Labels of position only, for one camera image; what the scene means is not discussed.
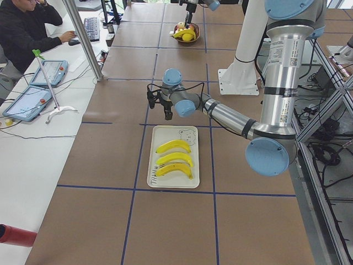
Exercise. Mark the upper teach pendant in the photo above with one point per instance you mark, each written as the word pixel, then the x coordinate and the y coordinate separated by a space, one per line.
pixel 55 70

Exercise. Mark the white rectangular plastic tray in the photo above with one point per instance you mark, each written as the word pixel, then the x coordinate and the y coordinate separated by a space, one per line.
pixel 177 179

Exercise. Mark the yellow banana basket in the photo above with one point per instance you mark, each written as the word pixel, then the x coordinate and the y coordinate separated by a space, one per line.
pixel 180 32
pixel 178 143

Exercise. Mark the red fire extinguisher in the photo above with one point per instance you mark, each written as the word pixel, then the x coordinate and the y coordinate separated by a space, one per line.
pixel 15 236

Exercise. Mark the yellow pear in basket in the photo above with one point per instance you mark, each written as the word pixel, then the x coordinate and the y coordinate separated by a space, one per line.
pixel 187 37

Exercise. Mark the aluminium frame post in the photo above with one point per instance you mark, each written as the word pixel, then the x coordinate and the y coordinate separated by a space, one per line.
pixel 83 38

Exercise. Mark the black computer mouse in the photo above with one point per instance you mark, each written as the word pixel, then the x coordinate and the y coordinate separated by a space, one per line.
pixel 74 42

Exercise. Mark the lower teach pendant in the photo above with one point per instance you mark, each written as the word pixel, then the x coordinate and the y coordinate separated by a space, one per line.
pixel 29 104

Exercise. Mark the yellow banana front basket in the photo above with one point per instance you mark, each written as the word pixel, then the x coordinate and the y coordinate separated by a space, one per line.
pixel 178 143

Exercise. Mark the yellow banana moved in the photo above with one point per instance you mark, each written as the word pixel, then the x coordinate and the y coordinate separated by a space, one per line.
pixel 175 156
pixel 174 167

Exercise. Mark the white pedestal column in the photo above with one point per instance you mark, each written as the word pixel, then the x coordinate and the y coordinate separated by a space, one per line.
pixel 240 76

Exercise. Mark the person in black sweater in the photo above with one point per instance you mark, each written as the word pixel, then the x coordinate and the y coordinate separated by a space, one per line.
pixel 23 30

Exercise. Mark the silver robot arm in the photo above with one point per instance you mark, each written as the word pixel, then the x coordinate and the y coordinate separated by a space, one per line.
pixel 211 4
pixel 288 24

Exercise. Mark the black keyboard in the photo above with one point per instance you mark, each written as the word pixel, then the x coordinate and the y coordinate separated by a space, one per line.
pixel 92 28

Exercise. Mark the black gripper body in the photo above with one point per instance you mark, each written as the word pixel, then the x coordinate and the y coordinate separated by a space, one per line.
pixel 188 14
pixel 166 106

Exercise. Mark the teach pendant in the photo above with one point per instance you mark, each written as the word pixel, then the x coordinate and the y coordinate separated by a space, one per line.
pixel 29 104
pixel 55 70

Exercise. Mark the woven wicker basket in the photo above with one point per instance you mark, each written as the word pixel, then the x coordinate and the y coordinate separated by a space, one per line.
pixel 197 31

